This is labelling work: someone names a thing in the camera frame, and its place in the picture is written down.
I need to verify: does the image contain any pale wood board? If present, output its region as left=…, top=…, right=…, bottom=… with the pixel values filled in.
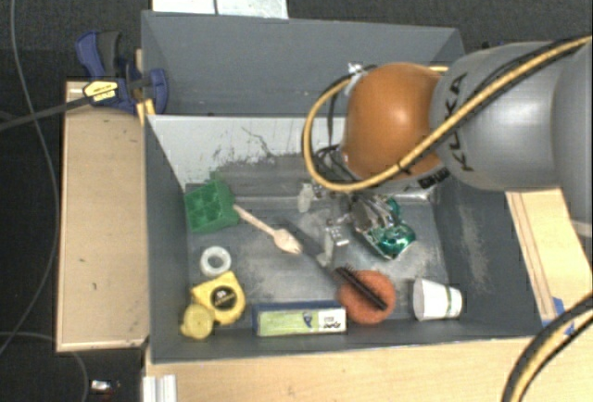
left=55, top=80, right=152, bottom=353

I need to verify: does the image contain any grey metal bin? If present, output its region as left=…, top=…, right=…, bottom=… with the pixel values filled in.
left=140, top=9, right=544, bottom=364

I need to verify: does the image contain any yellow round disc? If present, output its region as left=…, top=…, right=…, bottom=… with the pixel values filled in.
left=179, top=303, right=217, bottom=341

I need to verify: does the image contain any black brush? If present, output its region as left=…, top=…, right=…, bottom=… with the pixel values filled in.
left=282, top=219, right=389, bottom=312

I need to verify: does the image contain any white tape ring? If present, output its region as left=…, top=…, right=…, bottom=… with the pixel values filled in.
left=199, top=245, right=233, bottom=278

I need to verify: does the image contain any blue and green box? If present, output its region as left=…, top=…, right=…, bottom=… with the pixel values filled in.
left=250, top=299, right=349, bottom=338

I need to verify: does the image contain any orange round sponge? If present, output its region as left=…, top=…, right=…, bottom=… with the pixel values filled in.
left=334, top=270, right=397, bottom=326

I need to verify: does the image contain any yellow tape measure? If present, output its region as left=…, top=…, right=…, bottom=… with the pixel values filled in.
left=190, top=270, right=247, bottom=327

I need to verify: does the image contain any white paper cup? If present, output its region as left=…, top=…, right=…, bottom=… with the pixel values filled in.
left=411, top=277, right=464, bottom=322

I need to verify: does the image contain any green plastic building block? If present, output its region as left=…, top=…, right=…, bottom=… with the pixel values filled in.
left=183, top=180, right=241, bottom=234

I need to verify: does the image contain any pale wooden fork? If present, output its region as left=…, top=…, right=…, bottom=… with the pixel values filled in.
left=232, top=204, right=304, bottom=256

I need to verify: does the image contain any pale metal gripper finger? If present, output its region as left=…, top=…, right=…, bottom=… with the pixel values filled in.
left=297, top=181, right=326, bottom=214
left=317, top=225, right=351, bottom=269

